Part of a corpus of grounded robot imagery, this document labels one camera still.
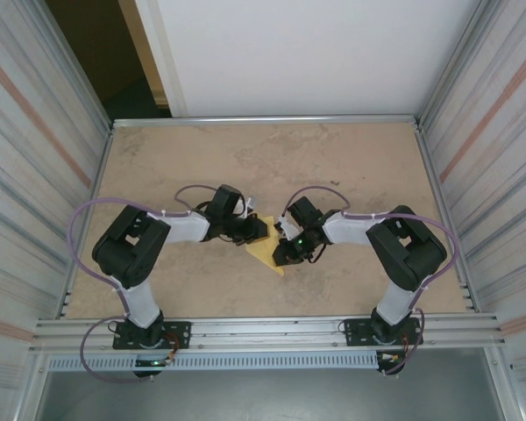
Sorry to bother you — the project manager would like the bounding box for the yellow paper sheet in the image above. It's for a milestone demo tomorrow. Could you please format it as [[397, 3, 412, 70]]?
[[244, 213, 287, 277]]

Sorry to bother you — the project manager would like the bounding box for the grey metal sheet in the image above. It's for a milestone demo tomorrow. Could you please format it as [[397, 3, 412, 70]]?
[[34, 370, 508, 421]]

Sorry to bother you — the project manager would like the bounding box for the black electronics board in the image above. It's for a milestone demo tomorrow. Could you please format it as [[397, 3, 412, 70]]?
[[133, 357, 173, 379], [375, 350, 405, 377]]

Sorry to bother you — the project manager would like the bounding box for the white board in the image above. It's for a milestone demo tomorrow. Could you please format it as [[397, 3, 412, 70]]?
[[135, 0, 483, 118]]

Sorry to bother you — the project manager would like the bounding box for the translucent corrugated panel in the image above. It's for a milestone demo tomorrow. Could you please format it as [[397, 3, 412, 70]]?
[[420, 0, 526, 387], [0, 0, 110, 396]]

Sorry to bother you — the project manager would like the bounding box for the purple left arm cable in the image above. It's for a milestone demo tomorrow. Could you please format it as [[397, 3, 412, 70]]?
[[69, 184, 223, 383]]

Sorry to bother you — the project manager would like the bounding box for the wide aluminium frame rail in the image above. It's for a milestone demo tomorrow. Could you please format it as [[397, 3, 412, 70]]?
[[32, 311, 508, 355]]

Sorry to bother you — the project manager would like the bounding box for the thin aluminium frame rail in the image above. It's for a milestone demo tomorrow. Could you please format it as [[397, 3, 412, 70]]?
[[110, 114, 423, 130]]

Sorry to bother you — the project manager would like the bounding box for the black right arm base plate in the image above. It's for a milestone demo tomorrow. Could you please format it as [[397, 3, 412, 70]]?
[[341, 318, 423, 348]]

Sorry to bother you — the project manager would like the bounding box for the grey slotted cable duct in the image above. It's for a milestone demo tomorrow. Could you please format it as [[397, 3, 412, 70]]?
[[46, 353, 380, 372]]

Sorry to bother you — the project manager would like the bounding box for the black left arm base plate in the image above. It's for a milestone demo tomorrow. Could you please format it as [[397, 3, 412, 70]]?
[[112, 321, 192, 351]]

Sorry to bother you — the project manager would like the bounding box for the aluminium side rail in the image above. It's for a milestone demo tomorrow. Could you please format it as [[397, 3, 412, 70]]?
[[60, 125, 115, 318], [414, 122, 481, 313]]

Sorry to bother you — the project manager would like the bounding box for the aluminium frame post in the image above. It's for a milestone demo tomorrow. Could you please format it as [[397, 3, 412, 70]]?
[[39, 0, 115, 128], [418, 0, 492, 126]]

